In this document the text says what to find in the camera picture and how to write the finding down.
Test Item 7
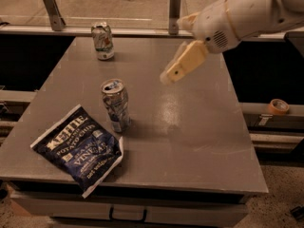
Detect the green white soda can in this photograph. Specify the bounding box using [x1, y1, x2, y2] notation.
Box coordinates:
[91, 22, 114, 60]

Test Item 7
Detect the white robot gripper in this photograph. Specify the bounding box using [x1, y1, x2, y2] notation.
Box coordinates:
[160, 0, 240, 86]

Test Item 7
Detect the blue Kettle chip bag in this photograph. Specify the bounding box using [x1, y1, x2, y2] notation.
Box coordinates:
[30, 104, 124, 199]

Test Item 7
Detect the left metal rail bracket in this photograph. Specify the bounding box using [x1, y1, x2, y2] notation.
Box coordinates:
[43, 0, 66, 31]

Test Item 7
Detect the metal rail bracket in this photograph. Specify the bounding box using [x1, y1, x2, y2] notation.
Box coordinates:
[168, 0, 181, 35]
[43, 0, 66, 31]

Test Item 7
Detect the grey cabinet drawer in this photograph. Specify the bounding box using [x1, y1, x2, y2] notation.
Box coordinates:
[11, 191, 248, 228]

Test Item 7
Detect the middle metal rail bracket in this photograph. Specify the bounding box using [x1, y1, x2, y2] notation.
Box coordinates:
[168, 0, 181, 35]

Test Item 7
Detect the redbull can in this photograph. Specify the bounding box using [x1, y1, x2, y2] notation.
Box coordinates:
[101, 79, 130, 133]

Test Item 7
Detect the orange tape roll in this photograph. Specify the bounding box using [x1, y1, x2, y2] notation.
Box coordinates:
[268, 99, 290, 115]

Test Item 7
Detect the black drawer handle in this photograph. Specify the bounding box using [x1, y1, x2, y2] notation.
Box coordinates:
[108, 205, 147, 222]

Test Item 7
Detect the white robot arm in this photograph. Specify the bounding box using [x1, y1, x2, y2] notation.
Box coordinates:
[160, 0, 304, 85]

